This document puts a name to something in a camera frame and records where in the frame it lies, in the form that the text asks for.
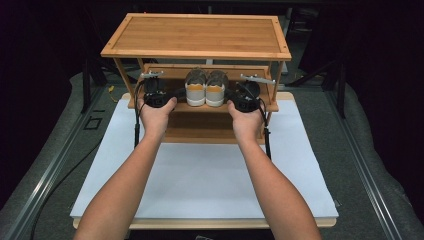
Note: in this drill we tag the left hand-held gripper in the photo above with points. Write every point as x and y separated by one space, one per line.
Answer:
155 95

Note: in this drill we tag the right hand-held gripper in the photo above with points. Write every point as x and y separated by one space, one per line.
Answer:
246 100

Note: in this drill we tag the grey and white shoe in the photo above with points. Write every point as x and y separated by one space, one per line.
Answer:
195 91
215 92

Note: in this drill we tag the wooden shoe rack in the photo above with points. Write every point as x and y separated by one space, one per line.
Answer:
200 33

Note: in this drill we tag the person's right hand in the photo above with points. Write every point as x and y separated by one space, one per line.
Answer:
246 125

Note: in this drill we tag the person's left hand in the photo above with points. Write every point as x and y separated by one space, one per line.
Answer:
155 121

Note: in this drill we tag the yellow tag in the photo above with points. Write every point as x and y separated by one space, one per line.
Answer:
111 89

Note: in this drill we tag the black metal stand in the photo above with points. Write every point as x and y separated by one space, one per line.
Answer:
87 90
340 96

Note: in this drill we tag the black tape square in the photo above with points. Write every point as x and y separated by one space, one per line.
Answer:
92 123

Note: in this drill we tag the white table mat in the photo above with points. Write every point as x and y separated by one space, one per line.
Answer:
206 180

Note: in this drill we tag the aluminium rail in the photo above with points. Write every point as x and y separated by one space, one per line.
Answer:
50 173
366 173

